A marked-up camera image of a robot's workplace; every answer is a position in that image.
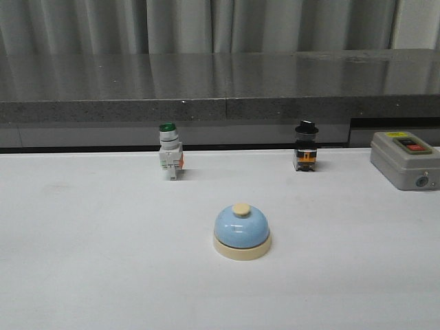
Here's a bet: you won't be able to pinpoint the blue call bell cream base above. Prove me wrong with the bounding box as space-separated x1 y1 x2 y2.
213 203 272 261

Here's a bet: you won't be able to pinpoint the grey granite counter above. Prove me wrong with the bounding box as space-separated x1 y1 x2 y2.
1 49 439 149

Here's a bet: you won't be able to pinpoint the grey curtain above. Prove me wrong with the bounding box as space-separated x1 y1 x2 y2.
1 1 398 55

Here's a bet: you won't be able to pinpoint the green push button switch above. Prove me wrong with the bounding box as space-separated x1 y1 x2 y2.
159 122 184 180

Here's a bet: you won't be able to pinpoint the black rotary selector switch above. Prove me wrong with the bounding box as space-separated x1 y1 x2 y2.
293 120 319 171

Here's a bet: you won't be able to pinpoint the grey on off switch box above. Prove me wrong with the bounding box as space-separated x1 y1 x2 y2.
371 131 439 190

